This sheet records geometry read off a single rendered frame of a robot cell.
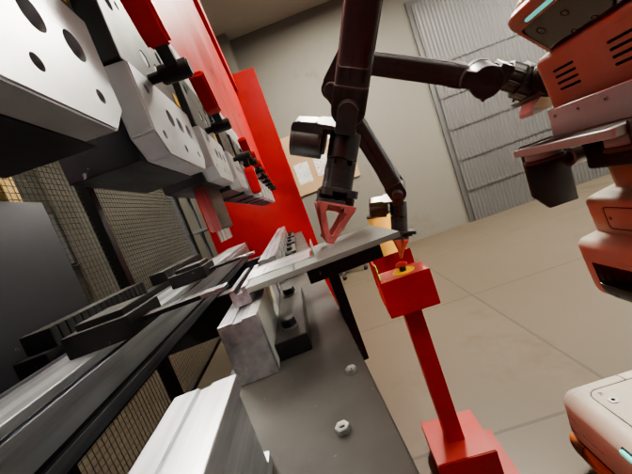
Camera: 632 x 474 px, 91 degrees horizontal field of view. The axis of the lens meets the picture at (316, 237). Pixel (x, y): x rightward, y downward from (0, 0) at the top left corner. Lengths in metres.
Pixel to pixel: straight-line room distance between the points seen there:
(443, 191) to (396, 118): 1.26
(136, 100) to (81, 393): 0.41
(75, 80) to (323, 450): 0.33
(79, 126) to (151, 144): 0.10
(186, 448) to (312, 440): 0.14
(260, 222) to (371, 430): 2.48
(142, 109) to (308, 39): 4.83
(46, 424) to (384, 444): 0.39
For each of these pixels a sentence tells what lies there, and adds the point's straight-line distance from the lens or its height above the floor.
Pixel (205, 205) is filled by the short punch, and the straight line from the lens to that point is 0.54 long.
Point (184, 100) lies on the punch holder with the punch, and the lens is 0.52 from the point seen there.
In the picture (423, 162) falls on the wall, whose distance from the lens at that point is 4.87.
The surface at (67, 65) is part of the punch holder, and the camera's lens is 0.23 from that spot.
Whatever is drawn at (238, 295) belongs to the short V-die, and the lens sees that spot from 0.53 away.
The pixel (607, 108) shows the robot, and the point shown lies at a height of 1.07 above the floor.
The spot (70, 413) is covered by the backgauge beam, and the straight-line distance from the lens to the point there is 0.56.
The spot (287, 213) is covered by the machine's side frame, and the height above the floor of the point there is 1.07.
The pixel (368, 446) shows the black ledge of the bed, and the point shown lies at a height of 0.88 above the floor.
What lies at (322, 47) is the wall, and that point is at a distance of 5.06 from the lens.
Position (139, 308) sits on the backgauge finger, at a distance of 0.64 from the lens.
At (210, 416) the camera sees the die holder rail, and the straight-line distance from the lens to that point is 0.28.
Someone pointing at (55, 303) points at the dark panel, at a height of 1.07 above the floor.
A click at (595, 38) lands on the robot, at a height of 1.19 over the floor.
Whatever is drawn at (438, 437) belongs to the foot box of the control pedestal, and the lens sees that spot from 1.43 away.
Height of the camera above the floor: 1.09
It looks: 7 degrees down
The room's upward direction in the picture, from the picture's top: 20 degrees counter-clockwise
